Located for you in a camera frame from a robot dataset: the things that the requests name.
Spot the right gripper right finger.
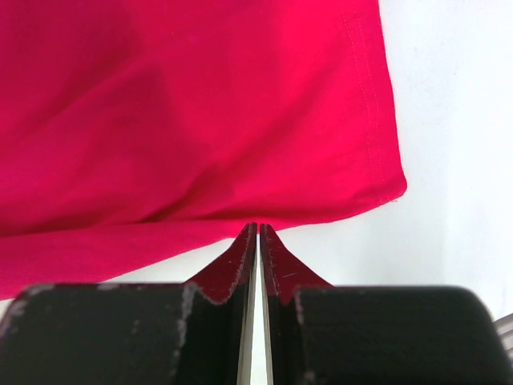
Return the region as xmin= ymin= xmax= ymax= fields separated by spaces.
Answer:
xmin=260 ymin=225 xmax=512 ymax=384

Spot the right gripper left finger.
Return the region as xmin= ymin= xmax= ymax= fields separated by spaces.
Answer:
xmin=1 ymin=223 xmax=257 ymax=384

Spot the magenta t shirt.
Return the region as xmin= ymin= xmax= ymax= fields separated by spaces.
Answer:
xmin=1 ymin=1 xmax=406 ymax=299

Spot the aluminium frame rail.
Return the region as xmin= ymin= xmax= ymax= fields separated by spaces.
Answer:
xmin=494 ymin=314 xmax=513 ymax=340

